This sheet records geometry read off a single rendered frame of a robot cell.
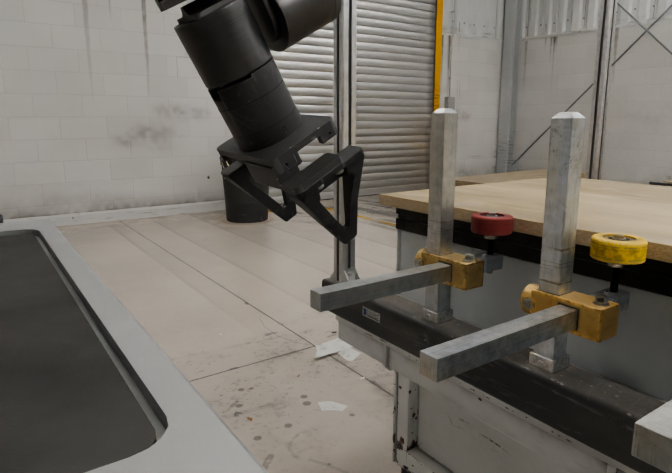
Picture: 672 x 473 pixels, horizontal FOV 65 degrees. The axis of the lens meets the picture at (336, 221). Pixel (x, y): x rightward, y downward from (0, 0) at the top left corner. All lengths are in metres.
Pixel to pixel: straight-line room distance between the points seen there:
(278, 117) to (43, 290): 0.27
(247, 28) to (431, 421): 1.32
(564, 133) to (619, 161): 8.03
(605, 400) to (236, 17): 0.71
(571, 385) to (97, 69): 5.83
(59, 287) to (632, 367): 1.03
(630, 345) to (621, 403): 0.24
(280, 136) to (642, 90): 8.43
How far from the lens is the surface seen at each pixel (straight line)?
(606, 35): 2.09
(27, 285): 0.19
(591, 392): 0.89
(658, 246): 0.98
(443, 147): 1.00
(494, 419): 1.08
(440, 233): 1.02
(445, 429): 1.55
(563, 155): 0.85
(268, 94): 0.41
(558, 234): 0.87
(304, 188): 0.39
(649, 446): 0.52
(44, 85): 6.19
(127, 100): 6.32
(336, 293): 0.84
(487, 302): 1.27
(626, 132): 8.83
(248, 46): 0.41
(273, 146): 0.42
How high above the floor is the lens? 1.09
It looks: 11 degrees down
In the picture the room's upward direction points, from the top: straight up
